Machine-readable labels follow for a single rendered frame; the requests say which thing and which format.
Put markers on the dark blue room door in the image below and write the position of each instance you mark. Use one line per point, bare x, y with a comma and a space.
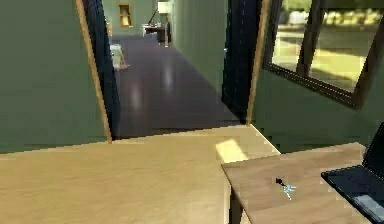
238, 56

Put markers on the small dark side table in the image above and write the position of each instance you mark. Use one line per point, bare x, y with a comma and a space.
155, 30

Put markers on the pale green chair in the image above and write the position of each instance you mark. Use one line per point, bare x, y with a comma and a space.
117, 56

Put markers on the white floor lamp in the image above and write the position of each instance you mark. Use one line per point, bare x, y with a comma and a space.
164, 13

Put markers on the brown wooden table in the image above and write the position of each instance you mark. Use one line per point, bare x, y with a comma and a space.
300, 206

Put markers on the dark framed window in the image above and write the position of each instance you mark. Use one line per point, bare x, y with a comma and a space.
328, 50

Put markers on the black open laptop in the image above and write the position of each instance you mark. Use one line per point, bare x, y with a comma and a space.
360, 186

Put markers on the yellow framed wall picture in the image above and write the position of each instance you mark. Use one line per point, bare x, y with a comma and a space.
125, 15

